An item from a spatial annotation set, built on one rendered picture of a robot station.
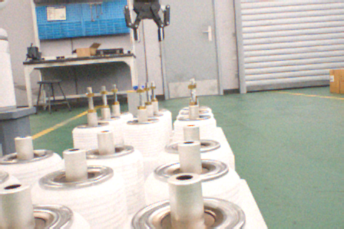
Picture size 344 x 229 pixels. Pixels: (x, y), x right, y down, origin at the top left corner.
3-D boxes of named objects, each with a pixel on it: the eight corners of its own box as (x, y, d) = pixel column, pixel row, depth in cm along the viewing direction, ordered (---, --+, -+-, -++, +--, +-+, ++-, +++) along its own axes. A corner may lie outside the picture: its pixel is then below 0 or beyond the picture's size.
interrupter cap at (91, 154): (71, 163, 43) (70, 157, 43) (89, 151, 51) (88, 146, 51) (128, 160, 43) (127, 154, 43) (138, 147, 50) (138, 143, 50)
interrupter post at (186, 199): (168, 234, 21) (164, 184, 21) (171, 219, 24) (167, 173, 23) (206, 233, 21) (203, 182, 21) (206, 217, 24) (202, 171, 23)
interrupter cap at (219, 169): (148, 189, 31) (147, 181, 31) (158, 167, 38) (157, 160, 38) (233, 184, 30) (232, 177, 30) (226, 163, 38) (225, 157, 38)
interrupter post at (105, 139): (96, 157, 46) (94, 133, 45) (100, 153, 48) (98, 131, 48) (114, 156, 46) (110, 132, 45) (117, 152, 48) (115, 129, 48)
